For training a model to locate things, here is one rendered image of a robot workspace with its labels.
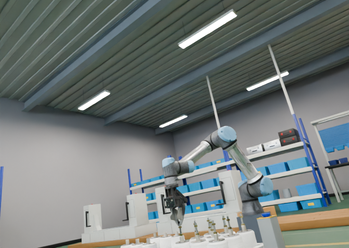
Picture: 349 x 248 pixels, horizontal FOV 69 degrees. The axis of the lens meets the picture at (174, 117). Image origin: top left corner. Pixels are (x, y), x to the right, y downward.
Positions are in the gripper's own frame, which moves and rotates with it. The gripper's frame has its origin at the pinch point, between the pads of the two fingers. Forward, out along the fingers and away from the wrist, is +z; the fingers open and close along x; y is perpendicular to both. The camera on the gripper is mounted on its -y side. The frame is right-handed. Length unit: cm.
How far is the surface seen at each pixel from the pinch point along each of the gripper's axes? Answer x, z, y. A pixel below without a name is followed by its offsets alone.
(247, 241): 30.8, 13.7, -12.2
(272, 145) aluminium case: -29, -106, -473
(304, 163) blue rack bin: 22, -53, -468
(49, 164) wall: -596, -185, -289
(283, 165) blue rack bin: -19, -57, -472
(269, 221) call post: 46.3, 4.8, -3.9
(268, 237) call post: 43.7, 11.8, -4.6
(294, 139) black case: 18, -106, -471
